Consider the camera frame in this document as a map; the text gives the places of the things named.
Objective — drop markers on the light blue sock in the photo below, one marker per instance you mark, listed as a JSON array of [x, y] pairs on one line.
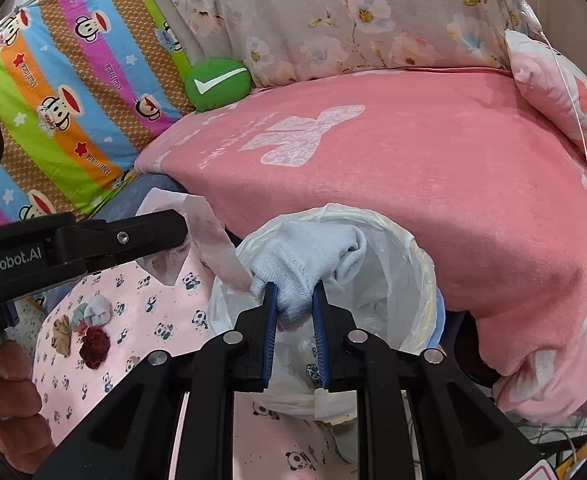
[[298, 260]]

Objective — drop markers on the bin with white plastic liner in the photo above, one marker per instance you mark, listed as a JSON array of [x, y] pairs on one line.
[[398, 280]]

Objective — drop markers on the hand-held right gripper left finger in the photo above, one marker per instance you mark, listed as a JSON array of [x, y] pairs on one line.
[[268, 335]]

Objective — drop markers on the pink pillow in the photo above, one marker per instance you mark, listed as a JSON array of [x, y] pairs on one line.
[[548, 90]]

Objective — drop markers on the pink blanket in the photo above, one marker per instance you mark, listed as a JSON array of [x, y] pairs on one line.
[[423, 170]]

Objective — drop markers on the tan scrunchie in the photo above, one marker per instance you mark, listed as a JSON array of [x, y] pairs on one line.
[[62, 337]]

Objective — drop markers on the striped monkey print blanket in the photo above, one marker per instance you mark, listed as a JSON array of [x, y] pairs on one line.
[[73, 110]]

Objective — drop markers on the blue-grey sofa cushion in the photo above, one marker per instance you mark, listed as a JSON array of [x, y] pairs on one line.
[[138, 195]]

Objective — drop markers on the clear plastic bag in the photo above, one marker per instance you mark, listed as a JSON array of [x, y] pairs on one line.
[[213, 240]]

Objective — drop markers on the dark red scrunchie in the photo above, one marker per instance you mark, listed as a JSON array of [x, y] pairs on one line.
[[95, 349]]

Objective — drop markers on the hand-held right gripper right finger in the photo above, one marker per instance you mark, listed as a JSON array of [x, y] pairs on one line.
[[321, 335]]

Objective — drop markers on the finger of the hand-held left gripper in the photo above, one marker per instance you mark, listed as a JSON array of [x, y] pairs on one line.
[[133, 235]]

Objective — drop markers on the green round pillow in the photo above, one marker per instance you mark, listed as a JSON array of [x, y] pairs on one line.
[[213, 90]]

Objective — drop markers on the pale grey scrunchie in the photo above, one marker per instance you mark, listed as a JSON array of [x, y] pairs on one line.
[[96, 310]]

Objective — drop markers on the person's left hand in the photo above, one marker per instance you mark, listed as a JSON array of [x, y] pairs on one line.
[[13, 400]]

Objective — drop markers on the grey floral sheet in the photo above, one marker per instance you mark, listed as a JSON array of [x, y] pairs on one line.
[[323, 20]]

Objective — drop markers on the pink panda print cloth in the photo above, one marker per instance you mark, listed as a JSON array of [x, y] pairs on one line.
[[138, 320]]

